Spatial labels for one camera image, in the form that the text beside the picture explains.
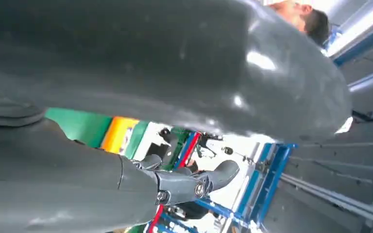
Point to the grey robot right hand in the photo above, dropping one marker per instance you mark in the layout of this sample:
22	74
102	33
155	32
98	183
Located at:
141	48

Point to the orange drink bottle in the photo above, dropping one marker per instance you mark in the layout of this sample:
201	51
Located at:
119	133

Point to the green table mat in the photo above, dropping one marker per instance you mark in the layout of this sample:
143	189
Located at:
80	125

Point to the white desk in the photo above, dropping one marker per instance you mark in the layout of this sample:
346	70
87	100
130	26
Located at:
247	141

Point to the person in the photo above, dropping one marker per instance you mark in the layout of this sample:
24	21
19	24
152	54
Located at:
315	22

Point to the blue white beam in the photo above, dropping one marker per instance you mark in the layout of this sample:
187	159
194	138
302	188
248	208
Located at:
360	41

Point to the blue metal frame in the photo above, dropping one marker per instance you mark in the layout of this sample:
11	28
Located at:
279	167

